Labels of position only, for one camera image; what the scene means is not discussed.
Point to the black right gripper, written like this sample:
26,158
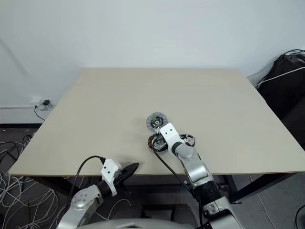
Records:
160,143

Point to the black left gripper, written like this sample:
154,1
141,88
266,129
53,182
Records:
120,178

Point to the motor housing with copper windings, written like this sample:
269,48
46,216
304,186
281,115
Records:
150,143

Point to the silver round motor lid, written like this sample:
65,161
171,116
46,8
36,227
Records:
156,122

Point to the black spoked rotor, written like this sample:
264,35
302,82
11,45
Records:
192,140

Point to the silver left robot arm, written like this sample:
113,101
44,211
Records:
83,200

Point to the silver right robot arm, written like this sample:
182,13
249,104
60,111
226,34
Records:
193,167

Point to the grey robot torso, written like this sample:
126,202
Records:
133,224

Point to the black power adapter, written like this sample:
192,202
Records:
46,102

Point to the black metal table leg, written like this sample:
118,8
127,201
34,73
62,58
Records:
262,186

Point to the black bag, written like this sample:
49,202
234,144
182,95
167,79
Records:
286,90

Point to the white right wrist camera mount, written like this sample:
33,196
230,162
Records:
170,136

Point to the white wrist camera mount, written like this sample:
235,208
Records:
108,169
170,136

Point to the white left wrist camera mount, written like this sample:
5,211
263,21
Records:
108,169

